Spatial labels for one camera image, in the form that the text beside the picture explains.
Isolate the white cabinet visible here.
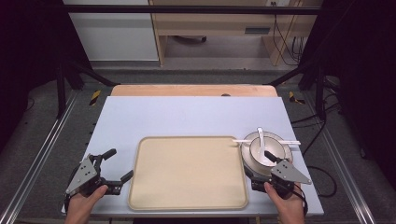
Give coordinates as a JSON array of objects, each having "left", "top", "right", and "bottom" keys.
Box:
[{"left": 63, "top": 0, "right": 160, "bottom": 62}]

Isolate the black horizontal frame bar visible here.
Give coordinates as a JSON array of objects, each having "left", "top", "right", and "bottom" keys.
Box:
[{"left": 62, "top": 4, "right": 322, "bottom": 16}]

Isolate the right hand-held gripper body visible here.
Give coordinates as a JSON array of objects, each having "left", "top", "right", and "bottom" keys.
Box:
[{"left": 251, "top": 159, "right": 312, "bottom": 200}]

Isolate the aluminium floor rail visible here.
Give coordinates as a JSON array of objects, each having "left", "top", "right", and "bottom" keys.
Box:
[
  {"left": 303, "top": 91, "right": 378, "bottom": 224},
  {"left": 0, "top": 91, "right": 79, "bottom": 224}
]

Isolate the yellow black tape strip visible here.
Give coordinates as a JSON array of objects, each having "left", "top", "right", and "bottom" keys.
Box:
[
  {"left": 89, "top": 90, "right": 103, "bottom": 107},
  {"left": 288, "top": 91, "right": 306, "bottom": 105}
]

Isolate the bundle of black cables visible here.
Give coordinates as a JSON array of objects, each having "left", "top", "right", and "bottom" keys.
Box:
[{"left": 271, "top": 1, "right": 308, "bottom": 66}]

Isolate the black floor cable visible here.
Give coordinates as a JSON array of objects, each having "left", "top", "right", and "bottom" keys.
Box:
[{"left": 290, "top": 92, "right": 341, "bottom": 199}]

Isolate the person's left hand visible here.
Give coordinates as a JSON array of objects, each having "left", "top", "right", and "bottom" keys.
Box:
[{"left": 64, "top": 185, "right": 109, "bottom": 224}]

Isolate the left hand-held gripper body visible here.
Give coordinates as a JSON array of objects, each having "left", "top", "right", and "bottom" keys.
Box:
[{"left": 64, "top": 154, "right": 123, "bottom": 197}]

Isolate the person's right hand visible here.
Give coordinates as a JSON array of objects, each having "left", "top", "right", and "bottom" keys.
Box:
[{"left": 264, "top": 181, "right": 306, "bottom": 224}]

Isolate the light wooden desk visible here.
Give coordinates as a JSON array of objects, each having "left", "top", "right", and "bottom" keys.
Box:
[{"left": 148, "top": 0, "right": 322, "bottom": 67}]

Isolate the dark chair base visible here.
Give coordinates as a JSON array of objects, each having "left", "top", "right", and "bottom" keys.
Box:
[{"left": 172, "top": 35, "right": 208, "bottom": 44}]

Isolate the white chopstick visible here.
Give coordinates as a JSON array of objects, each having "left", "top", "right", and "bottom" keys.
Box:
[
  {"left": 233, "top": 139, "right": 302, "bottom": 146},
  {"left": 233, "top": 139, "right": 302, "bottom": 147}
]

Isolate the white bowl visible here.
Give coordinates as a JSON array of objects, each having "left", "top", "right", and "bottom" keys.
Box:
[{"left": 248, "top": 135, "right": 286, "bottom": 168}]

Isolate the black curtain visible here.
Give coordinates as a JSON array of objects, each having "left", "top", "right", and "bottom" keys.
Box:
[
  {"left": 298, "top": 0, "right": 396, "bottom": 183},
  {"left": 0, "top": 0, "right": 92, "bottom": 153}
]

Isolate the black metal stand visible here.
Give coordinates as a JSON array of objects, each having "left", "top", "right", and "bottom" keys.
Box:
[
  {"left": 264, "top": 60, "right": 329, "bottom": 121},
  {"left": 55, "top": 58, "right": 120, "bottom": 119}
]

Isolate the beige plastic tray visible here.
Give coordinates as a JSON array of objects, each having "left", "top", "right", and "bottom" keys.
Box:
[{"left": 128, "top": 135, "right": 249, "bottom": 211}]

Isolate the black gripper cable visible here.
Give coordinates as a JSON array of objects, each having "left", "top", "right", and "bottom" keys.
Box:
[{"left": 292, "top": 189, "right": 310, "bottom": 217}]

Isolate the white spoon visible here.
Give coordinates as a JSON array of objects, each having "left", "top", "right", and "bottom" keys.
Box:
[{"left": 256, "top": 126, "right": 276, "bottom": 166}]

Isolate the wooden table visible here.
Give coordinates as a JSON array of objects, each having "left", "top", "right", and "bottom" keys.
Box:
[{"left": 110, "top": 84, "right": 278, "bottom": 98}]

